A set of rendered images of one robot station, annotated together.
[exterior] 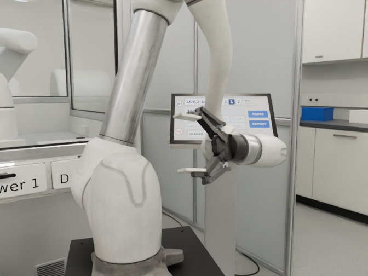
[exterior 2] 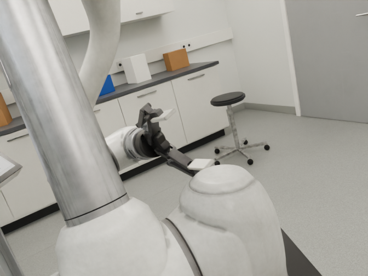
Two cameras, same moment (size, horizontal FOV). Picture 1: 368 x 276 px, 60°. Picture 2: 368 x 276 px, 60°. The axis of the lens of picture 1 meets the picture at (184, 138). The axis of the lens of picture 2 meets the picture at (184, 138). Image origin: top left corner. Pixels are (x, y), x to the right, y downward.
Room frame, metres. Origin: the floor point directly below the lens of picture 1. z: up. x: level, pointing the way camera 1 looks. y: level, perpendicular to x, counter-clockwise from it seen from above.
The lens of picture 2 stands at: (0.68, 0.61, 1.28)
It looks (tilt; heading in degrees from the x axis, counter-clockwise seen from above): 18 degrees down; 279
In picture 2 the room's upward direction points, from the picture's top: 15 degrees counter-clockwise
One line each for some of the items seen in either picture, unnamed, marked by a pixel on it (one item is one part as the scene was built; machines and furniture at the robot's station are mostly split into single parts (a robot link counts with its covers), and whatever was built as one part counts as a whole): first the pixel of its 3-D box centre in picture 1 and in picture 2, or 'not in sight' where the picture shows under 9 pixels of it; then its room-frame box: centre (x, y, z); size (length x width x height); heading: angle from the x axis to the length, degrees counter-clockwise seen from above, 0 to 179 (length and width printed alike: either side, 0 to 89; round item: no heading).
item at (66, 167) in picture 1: (88, 170); not in sight; (1.31, 0.40, 0.87); 0.29 x 0.02 x 0.11; 126
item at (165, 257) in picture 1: (137, 257); not in sight; (0.71, 0.11, 0.81); 0.22 x 0.18 x 0.06; 103
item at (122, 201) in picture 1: (125, 200); (228, 229); (0.72, 0.14, 0.95); 0.18 x 0.16 x 0.22; 30
